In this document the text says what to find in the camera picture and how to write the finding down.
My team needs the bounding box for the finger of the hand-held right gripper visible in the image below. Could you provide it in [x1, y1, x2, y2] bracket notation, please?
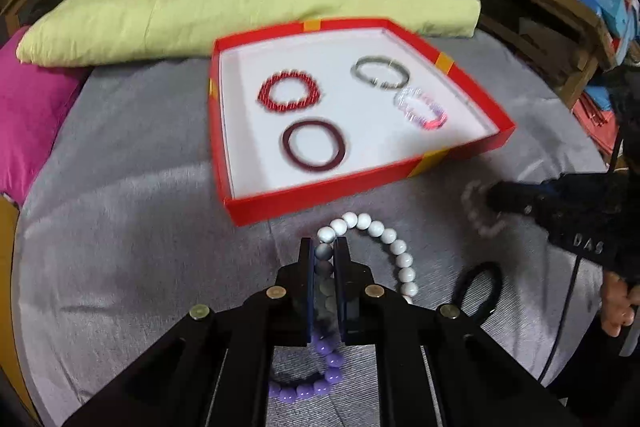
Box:
[487, 179, 557, 228]

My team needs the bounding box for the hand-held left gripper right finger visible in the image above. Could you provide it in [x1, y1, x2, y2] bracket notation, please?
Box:
[334, 237, 583, 427]

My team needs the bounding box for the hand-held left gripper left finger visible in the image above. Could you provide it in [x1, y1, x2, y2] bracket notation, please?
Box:
[62, 237, 321, 427]

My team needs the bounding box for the pale pink bead bracelet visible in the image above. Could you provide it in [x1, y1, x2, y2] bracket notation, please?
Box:
[461, 179, 508, 238]

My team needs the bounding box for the purple bead bracelet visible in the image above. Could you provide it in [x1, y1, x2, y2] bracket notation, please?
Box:
[267, 337, 346, 404]

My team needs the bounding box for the white bead bracelet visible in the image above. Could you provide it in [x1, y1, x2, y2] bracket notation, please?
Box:
[314, 212, 420, 323]

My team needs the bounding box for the red cardboard box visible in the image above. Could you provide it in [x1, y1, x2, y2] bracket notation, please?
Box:
[209, 19, 517, 228]

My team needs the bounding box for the black hair tie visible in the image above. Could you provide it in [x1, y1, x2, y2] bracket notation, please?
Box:
[452, 262, 503, 325]

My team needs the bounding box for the person's right hand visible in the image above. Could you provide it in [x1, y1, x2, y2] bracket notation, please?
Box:
[600, 272, 640, 339]

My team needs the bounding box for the grey green bangle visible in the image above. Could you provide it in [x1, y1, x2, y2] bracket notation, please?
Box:
[351, 55, 410, 90]

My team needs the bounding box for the yellow green folded blanket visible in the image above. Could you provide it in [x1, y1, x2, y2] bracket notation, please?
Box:
[16, 0, 482, 68]

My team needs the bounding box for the magenta pillow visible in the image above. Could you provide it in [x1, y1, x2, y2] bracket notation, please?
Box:
[0, 27, 86, 202]

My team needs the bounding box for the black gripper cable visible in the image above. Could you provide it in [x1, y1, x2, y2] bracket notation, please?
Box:
[537, 252, 586, 383]

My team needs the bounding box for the clear pink bead bracelet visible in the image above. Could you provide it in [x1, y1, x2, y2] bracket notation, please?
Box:
[393, 87, 448, 132]

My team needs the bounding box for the dark red hair tie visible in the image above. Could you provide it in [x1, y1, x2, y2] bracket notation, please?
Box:
[281, 119, 347, 172]

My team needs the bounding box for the red bead bracelet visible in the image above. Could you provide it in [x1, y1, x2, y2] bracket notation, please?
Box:
[256, 69, 322, 114]

